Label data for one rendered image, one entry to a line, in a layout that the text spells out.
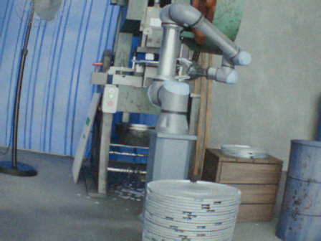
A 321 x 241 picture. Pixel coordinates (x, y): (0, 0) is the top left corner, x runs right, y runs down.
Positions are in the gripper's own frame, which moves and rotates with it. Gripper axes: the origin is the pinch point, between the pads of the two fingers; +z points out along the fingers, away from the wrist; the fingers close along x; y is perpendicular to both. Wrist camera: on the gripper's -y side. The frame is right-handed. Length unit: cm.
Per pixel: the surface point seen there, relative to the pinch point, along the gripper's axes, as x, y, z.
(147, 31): -20.9, -9.8, 27.5
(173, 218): 46, 117, -60
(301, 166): 34, 39, -86
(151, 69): 2.7, -6.1, 18.7
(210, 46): -18.3, -30.6, -5.8
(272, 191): 55, 3, -69
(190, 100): 16.5, -12.6, -5.4
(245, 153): 37, 7, -49
